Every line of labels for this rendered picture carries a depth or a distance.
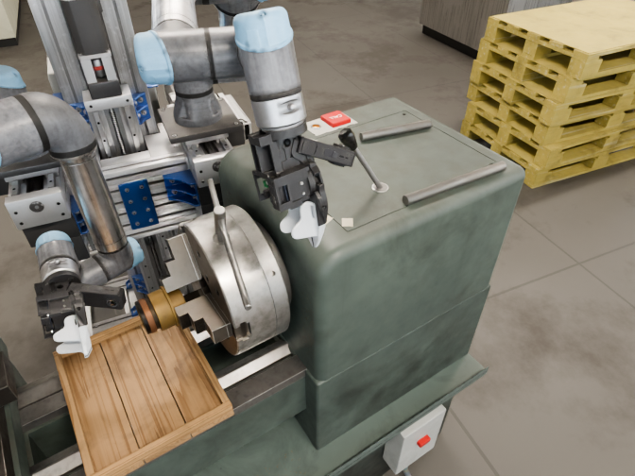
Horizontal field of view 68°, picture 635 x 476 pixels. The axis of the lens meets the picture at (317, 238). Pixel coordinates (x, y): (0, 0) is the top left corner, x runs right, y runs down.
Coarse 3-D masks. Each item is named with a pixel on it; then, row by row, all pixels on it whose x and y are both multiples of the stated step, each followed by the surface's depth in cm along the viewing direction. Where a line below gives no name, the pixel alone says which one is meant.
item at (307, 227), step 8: (304, 208) 74; (312, 208) 74; (304, 216) 74; (312, 216) 75; (296, 224) 74; (304, 224) 75; (312, 224) 75; (296, 232) 74; (304, 232) 75; (312, 232) 76; (320, 232) 76; (320, 240) 78
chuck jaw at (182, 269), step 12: (168, 240) 99; (180, 240) 100; (180, 252) 100; (192, 252) 101; (168, 264) 99; (180, 264) 100; (192, 264) 101; (168, 276) 100; (180, 276) 100; (192, 276) 101; (168, 288) 99
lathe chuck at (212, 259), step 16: (192, 224) 98; (208, 224) 97; (192, 240) 97; (208, 240) 94; (240, 240) 95; (208, 256) 91; (224, 256) 92; (240, 256) 93; (208, 272) 95; (224, 272) 91; (256, 272) 93; (224, 288) 90; (256, 288) 93; (224, 304) 93; (240, 304) 92; (256, 304) 94; (272, 304) 96; (240, 320) 93; (256, 320) 95; (272, 320) 98; (256, 336) 98; (272, 336) 104; (240, 352) 101
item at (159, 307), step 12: (144, 300) 97; (156, 300) 97; (168, 300) 97; (180, 300) 99; (144, 312) 96; (156, 312) 96; (168, 312) 97; (144, 324) 96; (156, 324) 97; (168, 324) 98
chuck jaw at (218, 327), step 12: (192, 300) 99; (204, 300) 99; (180, 312) 97; (192, 312) 97; (204, 312) 97; (216, 312) 97; (180, 324) 98; (192, 324) 98; (204, 324) 97; (216, 324) 94; (228, 324) 94; (240, 324) 94; (216, 336) 94; (228, 336) 96; (240, 336) 96
